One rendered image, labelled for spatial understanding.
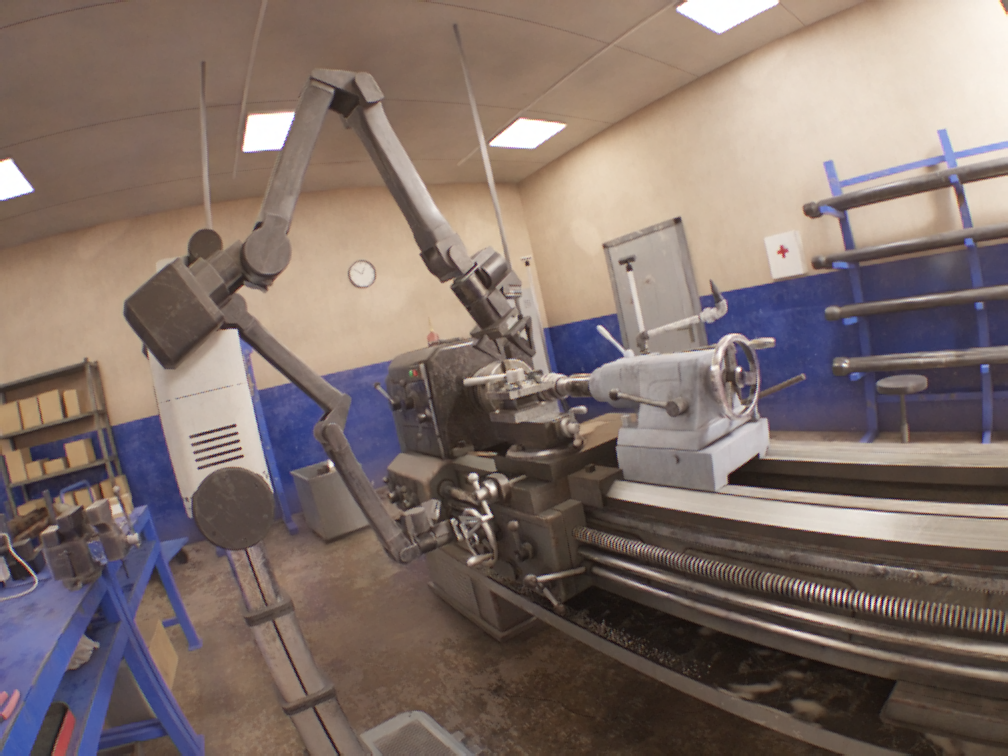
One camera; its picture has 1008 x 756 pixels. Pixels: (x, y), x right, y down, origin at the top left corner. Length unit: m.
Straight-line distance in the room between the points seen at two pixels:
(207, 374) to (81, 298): 4.71
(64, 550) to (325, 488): 2.62
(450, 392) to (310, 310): 3.42
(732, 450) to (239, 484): 1.12
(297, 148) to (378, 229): 4.92
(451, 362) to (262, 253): 1.47
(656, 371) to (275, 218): 1.01
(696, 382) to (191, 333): 1.10
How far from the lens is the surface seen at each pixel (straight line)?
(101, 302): 5.48
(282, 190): 0.85
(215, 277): 0.76
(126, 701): 2.49
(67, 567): 1.79
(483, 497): 1.45
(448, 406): 2.11
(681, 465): 1.29
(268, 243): 0.78
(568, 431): 1.44
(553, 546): 1.41
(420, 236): 0.94
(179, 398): 0.89
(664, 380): 1.34
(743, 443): 1.35
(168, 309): 0.75
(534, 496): 1.39
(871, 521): 1.02
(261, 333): 1.23
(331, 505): 4.01
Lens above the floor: 1.30
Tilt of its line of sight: 4 degrees down
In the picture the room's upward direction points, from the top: 12 degrees counter-clockwise
